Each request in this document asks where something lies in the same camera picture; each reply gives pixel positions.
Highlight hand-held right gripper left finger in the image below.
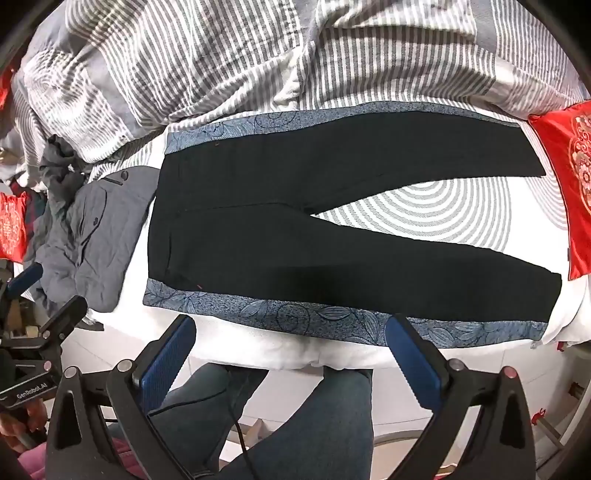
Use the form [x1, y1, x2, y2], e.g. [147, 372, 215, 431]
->
[45, 315, 218, 480]

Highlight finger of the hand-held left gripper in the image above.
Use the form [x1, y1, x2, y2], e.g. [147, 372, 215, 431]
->
[6, 263, 44, 297]
[39, 295, 88, 344]

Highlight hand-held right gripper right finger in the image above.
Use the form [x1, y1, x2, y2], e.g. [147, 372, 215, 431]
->
[385, 314, 539, 480]

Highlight blue patterned cloth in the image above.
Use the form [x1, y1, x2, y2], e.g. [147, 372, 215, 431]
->
[142, 102, 550, 349]

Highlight black pants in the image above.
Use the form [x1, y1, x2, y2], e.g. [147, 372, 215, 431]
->
[147, 111, 563, 324]

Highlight person's left hand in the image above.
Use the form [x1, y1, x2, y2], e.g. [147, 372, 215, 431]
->
[0, 404, 49, 455]

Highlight person's left leg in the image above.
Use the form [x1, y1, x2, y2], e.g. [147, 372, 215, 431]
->
[150, 364, 269, 480]

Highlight person's leg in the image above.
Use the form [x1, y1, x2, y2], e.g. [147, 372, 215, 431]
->
[222, 367, 375, 480]
[150, 364, 269, 480]

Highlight small red embroidered cushion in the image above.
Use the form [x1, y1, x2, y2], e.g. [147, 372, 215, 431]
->
[0, 191, 29, 264]

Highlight grey buttoned pants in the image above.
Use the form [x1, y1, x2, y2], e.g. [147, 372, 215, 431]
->
[34, 166, 160, 312]

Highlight pink garment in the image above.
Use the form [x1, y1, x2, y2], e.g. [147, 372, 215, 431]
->
[16, 436, 139, 480]

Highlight person's right leg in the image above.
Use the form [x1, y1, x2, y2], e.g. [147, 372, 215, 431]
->
[222, 367, 375, 480]

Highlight dark grey garment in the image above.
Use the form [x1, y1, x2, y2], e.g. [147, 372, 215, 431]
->
[39, 134, 88, 208]

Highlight large red embroidered cushion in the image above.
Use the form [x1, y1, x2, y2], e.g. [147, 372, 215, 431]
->
[529, 99, 591, 281]

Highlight white grey striped garment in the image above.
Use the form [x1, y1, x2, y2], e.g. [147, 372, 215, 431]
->
[9, 0, 591, 164]

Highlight black cable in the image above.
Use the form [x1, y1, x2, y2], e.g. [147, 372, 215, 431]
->
[228, 406, 259, 480]

